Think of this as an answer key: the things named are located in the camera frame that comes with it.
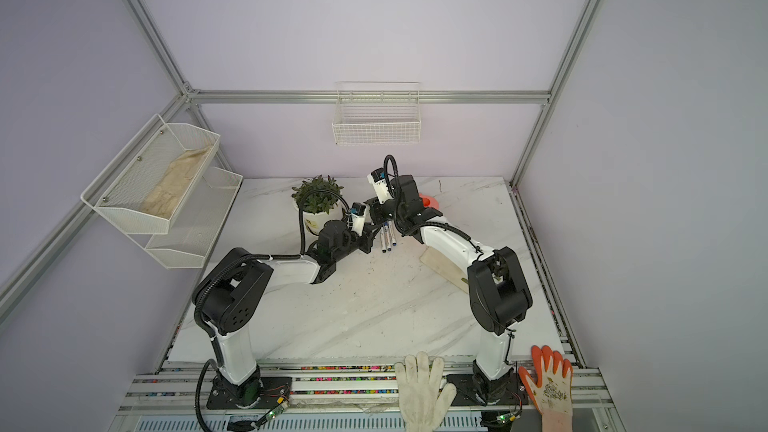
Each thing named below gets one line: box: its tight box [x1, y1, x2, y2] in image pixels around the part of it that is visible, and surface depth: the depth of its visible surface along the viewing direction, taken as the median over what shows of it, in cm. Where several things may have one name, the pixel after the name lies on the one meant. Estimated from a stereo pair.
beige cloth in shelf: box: [139, 146, 212, 219], surface depth 82 cm
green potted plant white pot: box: [291, 174, 344, 236], surface depth 96 cm
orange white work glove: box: [518, 345, 573, 432], surface depth 75 cm
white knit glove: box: [394, 351, 457, 432], surface depth 75 cm
